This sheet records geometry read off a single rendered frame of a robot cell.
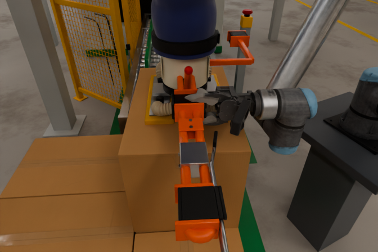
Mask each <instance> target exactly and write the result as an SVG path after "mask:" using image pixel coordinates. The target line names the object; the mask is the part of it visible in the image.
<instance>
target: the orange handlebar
mask: <svg viewBox="0 0 378 252"><path fill-rule="evenodd" d="M237 44H238V46H239V47H240V49H241V50H242V52H243V54H244V56H245V57H246V58H224V59H210V66H220V65H251V64H253V63H254V58H253V56H252V54H251V53H250V51H249V49H248V48H247V46H246V45H245V43H244V41H243V40H242V39H239V40H238V41H237ZM177 89H184V84H183V77H182V76H180V75H179V76H177ZM191 89H197V88H196V81H195V76H194V75H193V76H192V82H191ZM192 114H193V118H186V112H185V111H183V110H181V111H179V112H178V126H179V142H180V143H182V142H188V139H196V142H205V138H204V132H203V130H204V126H203V120H202V118H201V114H200V111H199V110H194V111H193V113H192ZM180 171H181V184H191V170H190V168H189V167H188V166H183V167H181V169H180ZM199 173H200V183H211V177H210V171H209V167H208V166H206V165H203V166H201V167H199ZM217 232H218V230H217V229H215V228H206V229H188V230H186V231H184V235H185V236H186V237H187V238H188V239H189V240H190V241H192V242H194V243H198V244H203V243H206V242H209V241H211V240H212V239H213V238H215V236H216V234H217Z"/></svg>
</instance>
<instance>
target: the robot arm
mask: <svg viewBox="0 0 378 252"><path fill-rule="evenodd" d="M349 1H350V0H315V2H314V4H313V6H312V7H311V9H310V11H309V12H308V14H307V16H306V18H305V20H304V21H303V23H302V25H301V27H300V29H299V30H298V32H297V34H296V36H295V38H294V39H293V41H292V43H291V44H290V47H289V48H288V50H287V52H286V53H285V55H284V57H283V59H282V61H281V62H280V64H279V66H278V68H277V70H276V71H275V73H274V75H273V77H272V79H271V80H270V82H269V83H268V85H267V87H266V89H257V90H256V91H255V92H252V91H247V93H236V91H235V89H234V87H233V86H216V89H215V92H214V93H208V92H207V91H206V90H205V89H203V88H198V90H197V92H196V93H195V94H190V95H188V96H185V98H184V99H186V100H188V101H190V102H199V103H203V102H204V103H207V104H208V105H211V106H213V105H215V110H216V111H217V112H214V111H211V112H206V118H204V121H202V122H203V125H221V124H223V123H228V121H229V120H231V122H230V127H231V129H230V134H233V135H236V136H238V135H239V134H240V132H241V130H242V129H243V128H244V122H245V120H246V118H247V117H248V114H249V112H250V115H251V116H252V117H253V118H254V119H255V120H256V121H257V122H258V123H259V125H260V126H261V127H262V128H263V130H264V131H265V133H266V134H267V136H268V137H269V141H268V143H269V148H270V149H271V150H272V151H274V152H276V153H278V154H282V155H290V154H293V153H294V152H295V151H296V150H297V148H298V146H299V145H300V143H299V142H300V139H301V136H302V132H303V129H304V126H305V122H306V119H307V118H308V119H311V118H313V117H314V116H315V115H316V113H317V108H318V105H317V99H316V95H315V94H314V92H313V91H312V90H311V89H308V88H299V87H298V88H296V86H297V85H298V83H299V82H300V80H301V78H302V77H303V75H304V74H305V72H306V70H307V69H308V67H309V66H310V64H311V62H312V61H313V59H314V58H315V56H316V54H317V52H318V51H319V50H320V48H321V46H322V45H323V43H324V41H325V40H326V38H327V36H328V35H329V33H330V31H331V30H332V28H333V27H334V25H335V24H336V22H337V20H338V19H339V17H340V15H341V14H342V12H343V11H344V9H345V8H346V6H347V4H348V3H349ZM216 114H217V115H216ZM339 124H340V126H341V127H342V128H343V129H344V130H345V131H347V132H348V133H350V134H352V135H354V136H356V137H359V138H363V139H367V140H378V67H371V68H368V69H366V70H364V71H363V73H362V75H361V77H360V79H359V82H358V85H357V87H356V90H355V93H354V96H353V98H352V101H351V103H350V106H349V107H348V108H347V109H346V110H345V111H344V112H343V113H342V115H341V117H340V119H339Z"/></svg>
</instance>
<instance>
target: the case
mask: <svg viewBox="0 0 378 252"><path fill-rule="evenodd" d="M211 69H212V70H211V71H212V72H211V73H212V74H216V76H217V79H218V83H219V86H229V84H228V81H227V78H226V75H225V72H224V69H223V67H222V66H215V67H211ZM152 75H156V68H140V71H139V75H138V79H137V83H136V87H135V90H134V94H133V98H132V103H131V106H130V109H129V114H128V118H127V122H126V125H125V129H124V133H123V137H122V140H121V144H120V149H119V152H118V159H119V164H120V169H121V174H122V177H123V182H124V188H125V193H126V196H127V202H128V206H129V212H130V217H131V220H132V225H133V230H134V232H145V231H174V230H175V221H178V204H176V203H175V192H174V185H177V184H181V175H180V168H179V164H180V159H179V156H178V153H179V126H178V122H175V119H174V124H150V125H146V124H145V115H146V107H147V100H148V95H149V87H150V79H151V76H152ZM230 122H231V120H229V122H228V123H223V124H221V125H203V126H204V130H203V132H204V138H205V142H206V147H207V151H208V158H209V163H210V159H211V155H212V148H213V138H214V131H218V137H217V147H216V152H215V157H214V171H215V177H216V181H217V186H221V187H222V192H223V198H224V204H225V207H226V213H227V220H223V221H224V227H225V228H238V227H239V220H240V214H241V208H242V202H243V198H244V192H245V185H246V179H247V175H248V168H249V163H250V156H251V149H250V146H249V143H248V139H247V137H246V134H245V131H244V128H243V129H242V130H241V132H240V134H239V135H238V136H236V135H233V134H230V129H231V127H230Z"/></svg>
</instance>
